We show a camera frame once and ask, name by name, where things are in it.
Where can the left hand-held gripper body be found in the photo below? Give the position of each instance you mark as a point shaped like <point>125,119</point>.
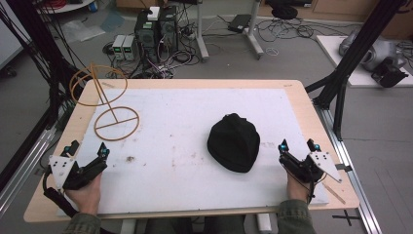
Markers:
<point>78,173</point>

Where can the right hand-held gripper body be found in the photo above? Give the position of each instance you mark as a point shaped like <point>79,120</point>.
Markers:
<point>311,167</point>

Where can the black knit beanie hat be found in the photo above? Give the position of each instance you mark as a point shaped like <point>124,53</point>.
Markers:
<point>234,143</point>

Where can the wooden hat stand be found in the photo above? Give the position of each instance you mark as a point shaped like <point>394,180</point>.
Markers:
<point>104,102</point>

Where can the person's left hand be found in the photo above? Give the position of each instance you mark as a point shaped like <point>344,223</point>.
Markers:
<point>85,194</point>

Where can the person's right hand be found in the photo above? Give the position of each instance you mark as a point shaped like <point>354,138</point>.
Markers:
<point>297,189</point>

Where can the thin wooden stick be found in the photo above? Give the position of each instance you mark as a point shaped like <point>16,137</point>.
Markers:
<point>333,193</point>

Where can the white table leg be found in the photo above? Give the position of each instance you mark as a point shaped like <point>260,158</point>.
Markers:
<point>263,223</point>

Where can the white table mat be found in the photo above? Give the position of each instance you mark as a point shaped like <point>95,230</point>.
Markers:
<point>195,149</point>

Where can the white floor board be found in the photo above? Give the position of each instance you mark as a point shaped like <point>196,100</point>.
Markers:
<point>360,61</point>

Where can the black device on board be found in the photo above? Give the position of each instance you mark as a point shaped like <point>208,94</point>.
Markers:
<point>389,73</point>

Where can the grey power supply unit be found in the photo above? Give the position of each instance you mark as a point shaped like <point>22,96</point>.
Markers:
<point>129,48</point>
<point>118,47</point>

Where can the grey robot shell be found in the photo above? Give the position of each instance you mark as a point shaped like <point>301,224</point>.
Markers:
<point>373,52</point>

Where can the grey desk leg stand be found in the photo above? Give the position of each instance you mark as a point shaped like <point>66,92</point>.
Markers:
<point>202,32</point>
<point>253,31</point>

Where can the black computer tower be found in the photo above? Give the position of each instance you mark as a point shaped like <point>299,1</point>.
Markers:
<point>146,32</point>
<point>168,31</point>

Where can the black flat box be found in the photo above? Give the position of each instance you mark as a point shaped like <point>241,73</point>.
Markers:
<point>239,23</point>

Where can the white box on tower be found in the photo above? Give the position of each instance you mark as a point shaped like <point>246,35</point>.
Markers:
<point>153,13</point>

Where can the aluminium rail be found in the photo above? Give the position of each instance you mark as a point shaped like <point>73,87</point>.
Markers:
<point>350,169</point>
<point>26,169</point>

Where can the black metal frame strut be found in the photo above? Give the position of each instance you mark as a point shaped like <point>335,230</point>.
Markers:
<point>42,52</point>
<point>354,53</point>

